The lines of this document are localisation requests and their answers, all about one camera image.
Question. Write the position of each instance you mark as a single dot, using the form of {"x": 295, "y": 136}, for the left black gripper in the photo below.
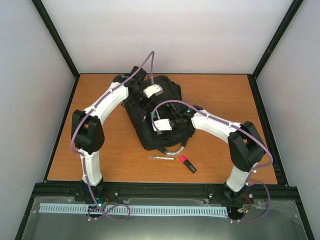
{"x": 146, "y": 106}

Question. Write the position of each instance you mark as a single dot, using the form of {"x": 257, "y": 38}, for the green black marker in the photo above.
{"x": 153, "y": 115}

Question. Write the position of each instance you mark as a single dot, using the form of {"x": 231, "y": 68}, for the black student bag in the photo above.
{"x": 142, "y": 121}

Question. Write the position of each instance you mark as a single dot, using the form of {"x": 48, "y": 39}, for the silver pen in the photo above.
{"x": 161, "y": 158}

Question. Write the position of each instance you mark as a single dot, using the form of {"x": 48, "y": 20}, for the pink black highlighter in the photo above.
{"x": 187, "y": 163}

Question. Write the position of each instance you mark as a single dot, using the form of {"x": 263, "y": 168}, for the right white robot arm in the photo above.
{"x": 245, "y": 145}

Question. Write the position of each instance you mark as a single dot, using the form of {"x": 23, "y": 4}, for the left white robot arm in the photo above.
{"x": 87, "y": 135}

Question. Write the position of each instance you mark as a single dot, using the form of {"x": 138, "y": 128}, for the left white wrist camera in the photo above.
{"x": 154, "y": 89}

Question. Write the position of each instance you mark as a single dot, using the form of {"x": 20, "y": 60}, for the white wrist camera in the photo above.
{"x": 162, "y": 125}
{"x": 154, "y": 89}

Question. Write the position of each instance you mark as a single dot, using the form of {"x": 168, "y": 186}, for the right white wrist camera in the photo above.
{"x": 162, "y": 125}

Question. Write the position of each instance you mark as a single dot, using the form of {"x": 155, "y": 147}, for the black aluminium frame rail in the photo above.
{"x": 123, "y": 190}

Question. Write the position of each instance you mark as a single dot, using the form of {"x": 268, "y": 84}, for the left black corner post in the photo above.
{"x": 45, "y": 17}

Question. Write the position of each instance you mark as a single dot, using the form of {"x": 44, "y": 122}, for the black corner post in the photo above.
{"x": 277, "y": 36}
{"x": 45, "y": 17}

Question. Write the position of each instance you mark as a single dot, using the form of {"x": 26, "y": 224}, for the light blue cable duct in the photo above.
{"x": 136, "y": 210}

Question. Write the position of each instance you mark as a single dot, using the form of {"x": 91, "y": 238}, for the right black corner post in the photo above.
{"x": 277, "y": 36}

